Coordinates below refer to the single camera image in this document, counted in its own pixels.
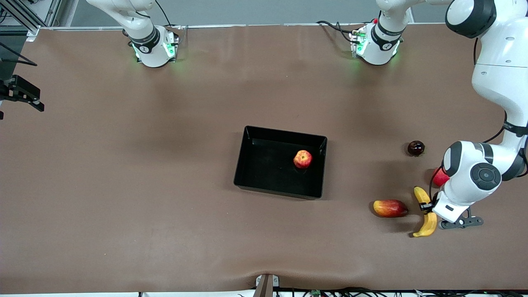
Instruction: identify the red yellow apple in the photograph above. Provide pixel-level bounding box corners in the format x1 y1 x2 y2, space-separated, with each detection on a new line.
293 150 313 170

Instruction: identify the black left base cable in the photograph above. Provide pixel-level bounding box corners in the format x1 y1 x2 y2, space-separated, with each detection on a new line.
316 19 360 44

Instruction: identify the grey table edge bracket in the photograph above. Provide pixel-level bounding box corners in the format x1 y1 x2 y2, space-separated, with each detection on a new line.
253 273 280 297

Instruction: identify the brown table cover mat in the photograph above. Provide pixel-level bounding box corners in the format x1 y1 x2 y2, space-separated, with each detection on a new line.
0 23 528 294

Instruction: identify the yellow banana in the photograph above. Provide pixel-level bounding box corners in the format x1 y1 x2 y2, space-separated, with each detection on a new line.
412 186 438 238

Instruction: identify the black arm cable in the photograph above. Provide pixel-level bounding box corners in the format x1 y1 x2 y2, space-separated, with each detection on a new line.
428 36 528 203
0 41 38 67

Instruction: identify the red yellow mango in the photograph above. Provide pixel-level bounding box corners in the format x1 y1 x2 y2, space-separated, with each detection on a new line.
373 199 409 218

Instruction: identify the black rectangular plastic box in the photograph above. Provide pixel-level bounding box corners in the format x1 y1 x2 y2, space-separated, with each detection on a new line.
233 125 328 200

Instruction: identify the black base cable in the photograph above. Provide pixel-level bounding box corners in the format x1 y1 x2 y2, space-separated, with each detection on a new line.
316 19 360 44
154 0 180 30

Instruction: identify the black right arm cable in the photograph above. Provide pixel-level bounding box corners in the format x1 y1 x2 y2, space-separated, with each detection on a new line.
0 41 38 67

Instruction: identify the aluminium frame profile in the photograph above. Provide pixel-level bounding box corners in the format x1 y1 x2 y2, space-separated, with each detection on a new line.
0 0 63 41

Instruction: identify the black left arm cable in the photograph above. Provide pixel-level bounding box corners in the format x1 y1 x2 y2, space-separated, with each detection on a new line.
428 36 528 203

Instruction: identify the black right base cable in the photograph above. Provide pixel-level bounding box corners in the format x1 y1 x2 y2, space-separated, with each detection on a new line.
154 0 180 30

